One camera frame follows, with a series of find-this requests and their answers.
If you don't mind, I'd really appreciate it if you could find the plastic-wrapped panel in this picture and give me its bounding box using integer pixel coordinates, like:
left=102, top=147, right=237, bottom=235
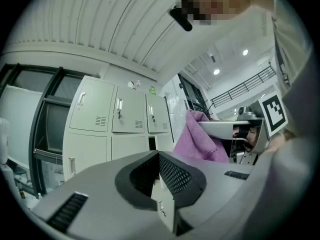
left=164, top=91, right=188, bottom=143

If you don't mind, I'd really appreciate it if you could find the white cabinet door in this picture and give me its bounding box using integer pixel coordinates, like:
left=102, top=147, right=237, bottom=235
left=111, top=134, right=149, bottom=161

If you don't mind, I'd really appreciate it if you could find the cream t-shirt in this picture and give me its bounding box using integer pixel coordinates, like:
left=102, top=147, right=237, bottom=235
left=264, top=0, right=316, bottom=97

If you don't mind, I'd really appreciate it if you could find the person's right forearm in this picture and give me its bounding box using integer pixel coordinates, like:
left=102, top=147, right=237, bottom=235
left=268, top=130, right=297, bottom=152

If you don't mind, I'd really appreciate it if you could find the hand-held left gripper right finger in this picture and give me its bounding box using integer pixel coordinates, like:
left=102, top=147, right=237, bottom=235
left=158, top=150, right=254, bottom=238

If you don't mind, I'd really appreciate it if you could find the white metal locker cabinet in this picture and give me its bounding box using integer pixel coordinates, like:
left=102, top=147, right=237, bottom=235
left=63, top=75, right=176, bottom=235

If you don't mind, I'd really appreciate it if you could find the black window frame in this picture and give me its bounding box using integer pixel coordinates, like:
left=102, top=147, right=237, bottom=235
left=0, top=62, right=101, bottom=197

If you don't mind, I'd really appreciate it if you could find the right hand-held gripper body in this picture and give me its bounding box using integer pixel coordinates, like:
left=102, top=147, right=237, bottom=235
left=229, top=93, right=289, bottom=166

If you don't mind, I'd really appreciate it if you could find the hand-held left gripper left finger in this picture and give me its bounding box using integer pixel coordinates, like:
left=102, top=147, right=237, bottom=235
left=31, top=149, right=174, bottom=240

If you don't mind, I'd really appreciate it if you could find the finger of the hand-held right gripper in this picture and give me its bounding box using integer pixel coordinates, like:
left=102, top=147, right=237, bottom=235
left=198, top=119, right=252, bottom=141

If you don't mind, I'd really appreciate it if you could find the person's head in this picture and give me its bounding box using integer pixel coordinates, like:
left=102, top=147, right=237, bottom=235
left=176, top=0, right=251, bottom=26

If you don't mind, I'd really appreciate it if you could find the purple cloth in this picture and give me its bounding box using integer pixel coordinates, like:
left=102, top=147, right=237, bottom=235
left=173, top=108, right=230, bottom=164

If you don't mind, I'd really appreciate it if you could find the white board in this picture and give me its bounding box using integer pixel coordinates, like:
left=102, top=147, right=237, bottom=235
left=0, top=83, right=44, bottom=169

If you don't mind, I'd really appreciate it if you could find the black metal railing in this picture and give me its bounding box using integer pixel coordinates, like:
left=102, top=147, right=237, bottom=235
left=211, top=65, right=278, bottom=109

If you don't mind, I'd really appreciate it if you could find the black head-mounted camera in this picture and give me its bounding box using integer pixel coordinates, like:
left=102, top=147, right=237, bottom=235
left=169, top=5, right=194, bottom=32

